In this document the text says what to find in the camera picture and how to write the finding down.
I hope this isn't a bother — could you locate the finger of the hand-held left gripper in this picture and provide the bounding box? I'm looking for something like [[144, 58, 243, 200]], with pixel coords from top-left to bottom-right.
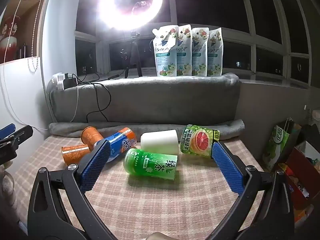
[[0, 123, 16, 141], [0, 125, 34, 166]]

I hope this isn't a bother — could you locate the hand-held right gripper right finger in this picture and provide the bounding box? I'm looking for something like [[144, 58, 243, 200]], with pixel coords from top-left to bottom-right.
[[211, 141, 294, 240]]

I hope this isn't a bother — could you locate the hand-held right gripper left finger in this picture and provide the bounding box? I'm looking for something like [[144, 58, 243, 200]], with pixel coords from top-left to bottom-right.
[[27, 140, 112, 240]]

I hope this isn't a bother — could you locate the orange patterned paper cup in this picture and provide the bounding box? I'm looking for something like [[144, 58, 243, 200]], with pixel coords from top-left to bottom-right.
[[81, 126, 104, 148]]

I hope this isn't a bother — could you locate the white paper cup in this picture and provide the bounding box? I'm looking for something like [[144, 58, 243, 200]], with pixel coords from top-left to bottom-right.
[[140, 129, 179, 155]]

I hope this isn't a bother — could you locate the orange can lying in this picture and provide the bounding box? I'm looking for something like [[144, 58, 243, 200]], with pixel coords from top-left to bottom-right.
[[61, 144, 91, 166]]

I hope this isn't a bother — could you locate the blue orange drink can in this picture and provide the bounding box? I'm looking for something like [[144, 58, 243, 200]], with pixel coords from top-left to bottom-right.
[[99, 127, 137, 163]]

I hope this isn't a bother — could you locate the grapefruit green tea can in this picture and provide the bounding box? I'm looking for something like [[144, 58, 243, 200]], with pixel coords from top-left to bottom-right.
[[180, 124, 221, 159]]

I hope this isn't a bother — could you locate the green shopping bag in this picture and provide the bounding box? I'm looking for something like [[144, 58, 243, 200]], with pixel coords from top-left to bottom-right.
[[262, 122, 298, 173]]

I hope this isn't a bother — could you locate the rolled grey towel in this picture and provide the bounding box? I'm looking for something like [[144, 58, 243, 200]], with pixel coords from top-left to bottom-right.
[[48, 119, 246, 141]]

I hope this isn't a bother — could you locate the pink checkered blanket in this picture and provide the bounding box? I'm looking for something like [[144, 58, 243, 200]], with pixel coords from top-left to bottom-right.
[[10, 134, 266, 240]]

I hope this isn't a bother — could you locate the red cardboard box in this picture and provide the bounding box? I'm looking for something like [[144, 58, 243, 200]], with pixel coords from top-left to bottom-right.
[[277, 140, 320, 227]]

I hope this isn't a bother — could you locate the white power strip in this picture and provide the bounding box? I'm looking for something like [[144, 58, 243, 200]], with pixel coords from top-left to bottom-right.
[[52, 72, 73, 91]]

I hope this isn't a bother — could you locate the red floral vase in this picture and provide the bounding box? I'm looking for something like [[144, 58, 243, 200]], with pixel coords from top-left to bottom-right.
[[0, 15, 21, 63]]

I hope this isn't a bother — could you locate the grey blanket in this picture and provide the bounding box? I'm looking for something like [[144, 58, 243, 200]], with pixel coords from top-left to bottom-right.
[[46, 72, 241, 130]]

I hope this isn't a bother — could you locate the wooden shelf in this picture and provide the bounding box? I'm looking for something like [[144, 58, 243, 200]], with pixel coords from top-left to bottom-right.
[[0, 0, 47, 64]]

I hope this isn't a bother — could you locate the black tripod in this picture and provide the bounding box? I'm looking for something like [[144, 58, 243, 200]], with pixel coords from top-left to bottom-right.
[[119, 30, 143, 79]]

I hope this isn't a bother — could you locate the white floral detergent pouch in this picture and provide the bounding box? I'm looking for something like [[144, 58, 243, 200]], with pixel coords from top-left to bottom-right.
[[176, 24, 193, 77], [152, 25, 179, 77], [191, 27, 209, 77], [207, 27, 223, 76]]

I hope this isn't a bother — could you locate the black cable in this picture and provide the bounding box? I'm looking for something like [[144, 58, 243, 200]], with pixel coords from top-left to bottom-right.
[[72, 73, 112, 123]]

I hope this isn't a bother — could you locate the beaded blind cord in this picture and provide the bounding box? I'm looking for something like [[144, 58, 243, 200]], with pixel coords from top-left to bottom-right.
[[27, 0, 48, 74]]

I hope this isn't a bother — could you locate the white window frame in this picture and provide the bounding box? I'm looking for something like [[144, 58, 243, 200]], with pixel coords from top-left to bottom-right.
[[74, 0, 312, 87]]

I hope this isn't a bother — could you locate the ring light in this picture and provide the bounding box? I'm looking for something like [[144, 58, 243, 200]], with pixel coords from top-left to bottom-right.
[[96, 0, 166, 32]]

